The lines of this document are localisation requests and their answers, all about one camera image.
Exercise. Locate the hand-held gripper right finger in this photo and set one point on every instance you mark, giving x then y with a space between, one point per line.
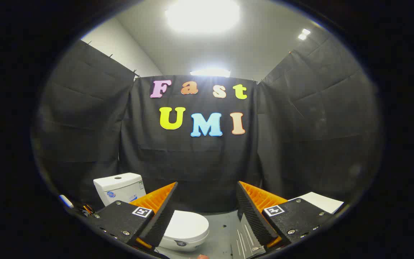
252 219

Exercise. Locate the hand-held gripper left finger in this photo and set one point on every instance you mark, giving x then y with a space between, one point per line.
162 219

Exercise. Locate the white toilet lid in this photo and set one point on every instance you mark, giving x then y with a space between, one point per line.
187 225

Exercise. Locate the black round lid pull tab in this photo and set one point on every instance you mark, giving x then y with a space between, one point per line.
180 243

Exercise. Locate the white ceramic toilet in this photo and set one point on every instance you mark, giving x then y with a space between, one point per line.
120 187

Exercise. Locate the black backdrop cloth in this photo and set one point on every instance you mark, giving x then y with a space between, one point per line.
192 162

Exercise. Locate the white cylindrical object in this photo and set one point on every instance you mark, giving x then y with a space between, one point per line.
66 201

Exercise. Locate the rectangular ceiling light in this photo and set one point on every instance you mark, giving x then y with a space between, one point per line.
210 72

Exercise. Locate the small ceiling spot lights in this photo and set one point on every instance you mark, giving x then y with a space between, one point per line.
304 34

